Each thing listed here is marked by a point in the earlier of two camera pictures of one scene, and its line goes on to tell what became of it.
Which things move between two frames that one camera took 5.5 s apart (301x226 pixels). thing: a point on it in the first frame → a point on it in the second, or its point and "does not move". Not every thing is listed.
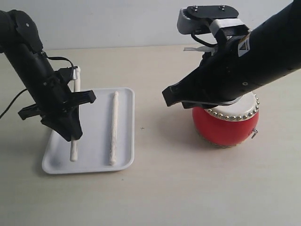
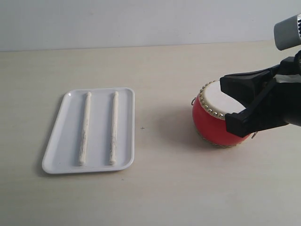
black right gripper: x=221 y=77 → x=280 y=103
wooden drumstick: x=114 y=129 does not move
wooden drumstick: x=74 y=146 → x=83 y=145
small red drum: x=228 y=125 does not move
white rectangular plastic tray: x=93 y=147 does not move
